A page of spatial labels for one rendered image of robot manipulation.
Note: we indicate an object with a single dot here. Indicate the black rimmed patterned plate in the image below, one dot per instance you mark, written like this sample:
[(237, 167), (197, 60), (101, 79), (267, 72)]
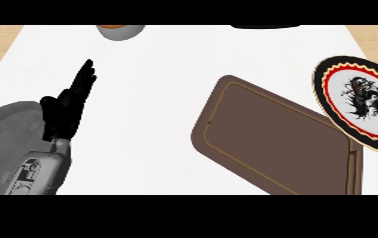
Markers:
[(351, 98)]

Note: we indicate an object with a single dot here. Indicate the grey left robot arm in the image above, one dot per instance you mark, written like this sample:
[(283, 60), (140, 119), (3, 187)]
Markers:
[(34, 162)]

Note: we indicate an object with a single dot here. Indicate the grey bowl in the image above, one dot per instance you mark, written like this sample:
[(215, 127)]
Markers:
[(119, 32)]

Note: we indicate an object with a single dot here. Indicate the black object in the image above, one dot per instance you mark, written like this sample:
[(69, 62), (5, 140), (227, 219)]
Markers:
[(265, 26)]

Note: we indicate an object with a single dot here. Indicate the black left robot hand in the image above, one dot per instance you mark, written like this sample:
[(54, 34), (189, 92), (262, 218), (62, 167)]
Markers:
[(66, 105)]

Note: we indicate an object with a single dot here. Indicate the brown tray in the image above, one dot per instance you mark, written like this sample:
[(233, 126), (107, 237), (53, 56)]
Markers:
[(267, 132)]

